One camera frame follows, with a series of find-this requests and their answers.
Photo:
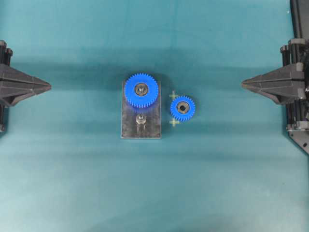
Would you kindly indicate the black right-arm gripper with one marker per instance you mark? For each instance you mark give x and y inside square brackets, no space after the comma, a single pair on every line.
[295,95]

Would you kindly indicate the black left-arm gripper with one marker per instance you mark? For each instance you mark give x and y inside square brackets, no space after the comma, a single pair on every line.
[10,96]

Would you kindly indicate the small blue gear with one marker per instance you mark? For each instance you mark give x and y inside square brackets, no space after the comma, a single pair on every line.
[182,108]

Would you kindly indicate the large blue gear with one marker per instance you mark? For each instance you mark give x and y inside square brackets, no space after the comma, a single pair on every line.
[141,90]

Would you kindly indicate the steel shaft on plate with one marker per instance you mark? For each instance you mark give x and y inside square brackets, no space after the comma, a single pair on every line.
[140,122]

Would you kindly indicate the upper yellow tape cross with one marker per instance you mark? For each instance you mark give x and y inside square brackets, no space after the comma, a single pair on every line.
[173,95]

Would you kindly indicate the yellow tape cross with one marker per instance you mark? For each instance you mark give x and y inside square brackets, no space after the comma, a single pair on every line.
[174,122]
[173,95]

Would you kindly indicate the lower yellow tape cross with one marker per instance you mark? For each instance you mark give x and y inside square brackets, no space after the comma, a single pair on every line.
[174,122]

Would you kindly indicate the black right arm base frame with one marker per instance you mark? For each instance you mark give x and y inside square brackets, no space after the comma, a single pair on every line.
[300,20]

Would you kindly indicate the grey metal base plate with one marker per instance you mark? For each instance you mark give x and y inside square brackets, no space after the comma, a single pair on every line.
[152,128]

